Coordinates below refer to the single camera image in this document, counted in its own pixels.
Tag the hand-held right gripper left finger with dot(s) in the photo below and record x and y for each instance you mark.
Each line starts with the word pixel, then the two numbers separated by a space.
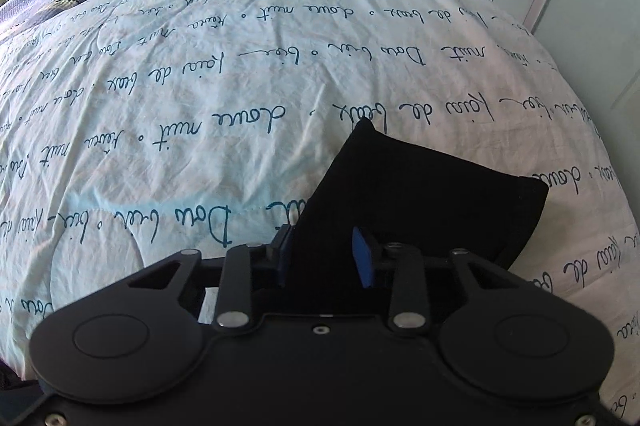
pixel 283 258

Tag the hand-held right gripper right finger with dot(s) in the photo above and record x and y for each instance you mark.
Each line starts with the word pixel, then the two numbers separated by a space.
pixel 363 258

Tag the black pants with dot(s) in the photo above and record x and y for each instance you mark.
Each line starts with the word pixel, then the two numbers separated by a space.
pixel 425 196

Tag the white script-printed duvet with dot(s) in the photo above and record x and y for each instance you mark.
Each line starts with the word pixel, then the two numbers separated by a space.
pixel 200 81

